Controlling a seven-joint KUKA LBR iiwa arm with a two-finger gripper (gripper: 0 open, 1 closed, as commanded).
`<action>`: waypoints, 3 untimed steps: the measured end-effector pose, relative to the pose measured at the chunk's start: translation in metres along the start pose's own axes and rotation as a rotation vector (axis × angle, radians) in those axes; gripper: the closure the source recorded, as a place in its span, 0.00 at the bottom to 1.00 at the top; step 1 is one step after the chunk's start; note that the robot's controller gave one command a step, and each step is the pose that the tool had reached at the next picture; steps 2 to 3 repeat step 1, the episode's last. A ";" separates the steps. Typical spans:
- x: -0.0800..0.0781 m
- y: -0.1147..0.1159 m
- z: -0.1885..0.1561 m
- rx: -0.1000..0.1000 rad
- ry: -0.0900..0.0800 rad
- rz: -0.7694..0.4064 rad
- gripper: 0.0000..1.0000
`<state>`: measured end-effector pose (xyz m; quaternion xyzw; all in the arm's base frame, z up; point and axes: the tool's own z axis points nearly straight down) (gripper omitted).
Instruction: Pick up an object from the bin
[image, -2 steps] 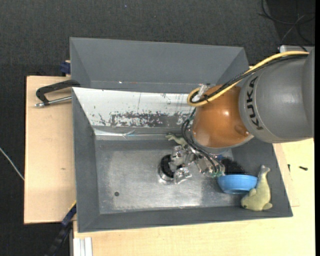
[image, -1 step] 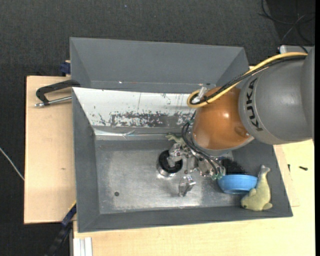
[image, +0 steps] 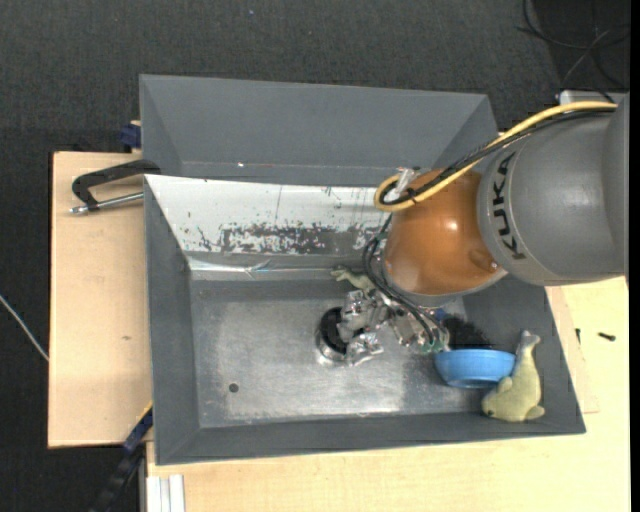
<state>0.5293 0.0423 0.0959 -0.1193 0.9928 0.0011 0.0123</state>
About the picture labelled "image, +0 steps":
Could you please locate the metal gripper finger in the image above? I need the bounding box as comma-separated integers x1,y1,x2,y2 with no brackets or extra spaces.
344,332,386,368
335,291,380,342

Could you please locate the green toy dinosaur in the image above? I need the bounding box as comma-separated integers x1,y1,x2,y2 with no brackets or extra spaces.
330,265,377,294

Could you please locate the black round cup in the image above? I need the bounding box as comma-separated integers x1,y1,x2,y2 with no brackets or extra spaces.
315,306,354,368

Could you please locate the blue bowl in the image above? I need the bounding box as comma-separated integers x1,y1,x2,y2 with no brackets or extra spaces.
433,348,517,390

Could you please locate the grey metal bin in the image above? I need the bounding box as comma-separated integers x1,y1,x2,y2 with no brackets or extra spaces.
138,73,587,466

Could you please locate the green plush seal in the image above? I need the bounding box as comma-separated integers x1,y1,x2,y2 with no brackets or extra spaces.
480,329,546,423

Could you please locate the brown cardboard board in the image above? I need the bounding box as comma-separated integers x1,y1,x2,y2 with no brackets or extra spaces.
47,151,154,449

